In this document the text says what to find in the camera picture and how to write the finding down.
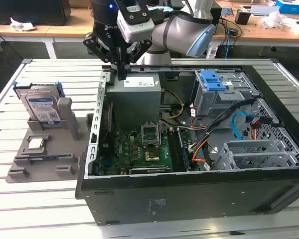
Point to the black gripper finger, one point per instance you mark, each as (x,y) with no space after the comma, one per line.
(94,44)
(142,51)

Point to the hard disk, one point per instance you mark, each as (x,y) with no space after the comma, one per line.
(40,104)

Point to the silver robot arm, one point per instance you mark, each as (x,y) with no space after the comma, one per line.
(174,32)

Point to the metal disk bay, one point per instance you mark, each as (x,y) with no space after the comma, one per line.
(254,156)

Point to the grey power supply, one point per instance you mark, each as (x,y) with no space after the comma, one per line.
(132,104)

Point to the white power strip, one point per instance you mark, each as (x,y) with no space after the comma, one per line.
(211,52)

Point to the crumpled white paper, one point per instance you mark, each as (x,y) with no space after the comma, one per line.
(22,26)

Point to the large black box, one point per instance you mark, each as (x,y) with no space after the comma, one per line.
(27,12)

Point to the blue plastic cage latch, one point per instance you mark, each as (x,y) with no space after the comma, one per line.
(211,82)

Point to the black computer tower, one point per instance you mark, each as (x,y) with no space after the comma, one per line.
(217,17)

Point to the grey metal drive cage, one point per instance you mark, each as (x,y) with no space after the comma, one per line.
(209,104)

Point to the green motherboard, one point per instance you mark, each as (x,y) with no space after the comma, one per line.
(124,149)

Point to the grey parts rack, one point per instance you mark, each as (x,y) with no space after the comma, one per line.
(52,139)

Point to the CPU socket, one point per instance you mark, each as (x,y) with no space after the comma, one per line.
(152,155)

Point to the black RAM slot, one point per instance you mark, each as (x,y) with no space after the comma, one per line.
(179,152)
(172,152)

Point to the small black box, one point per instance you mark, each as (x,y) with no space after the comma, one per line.
(243,18)

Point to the silver CPU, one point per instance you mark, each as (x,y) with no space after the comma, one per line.
(36,143)

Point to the black graphics card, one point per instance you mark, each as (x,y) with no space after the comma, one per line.
(149,170)

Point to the blue RAM stick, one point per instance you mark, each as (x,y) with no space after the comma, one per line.
(47,157)

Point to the silver flat tray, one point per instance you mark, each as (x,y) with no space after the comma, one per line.
(264,10)

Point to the clear plastic bag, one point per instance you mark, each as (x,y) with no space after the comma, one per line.
(274,20)

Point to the black PC case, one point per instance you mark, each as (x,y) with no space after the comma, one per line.
(189,199)

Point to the blue carton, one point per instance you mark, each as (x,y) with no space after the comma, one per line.
(292,6)

